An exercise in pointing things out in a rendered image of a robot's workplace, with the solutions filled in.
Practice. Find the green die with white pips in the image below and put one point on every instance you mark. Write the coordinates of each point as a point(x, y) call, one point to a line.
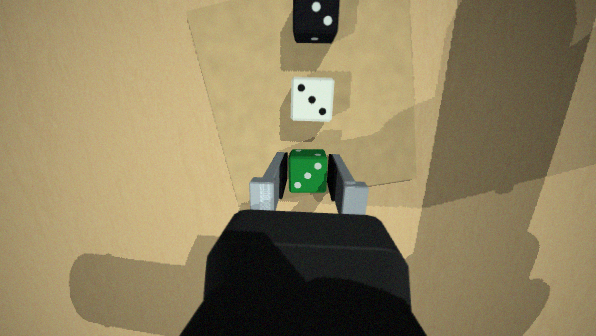
point(307, 171)

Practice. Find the tan square mat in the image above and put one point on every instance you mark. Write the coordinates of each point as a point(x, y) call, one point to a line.
point(248, 56)

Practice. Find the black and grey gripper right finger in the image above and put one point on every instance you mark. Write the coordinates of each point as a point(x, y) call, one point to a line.
point(350, 196)

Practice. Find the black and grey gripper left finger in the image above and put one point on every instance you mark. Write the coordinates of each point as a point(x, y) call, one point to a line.
point(266, 191)

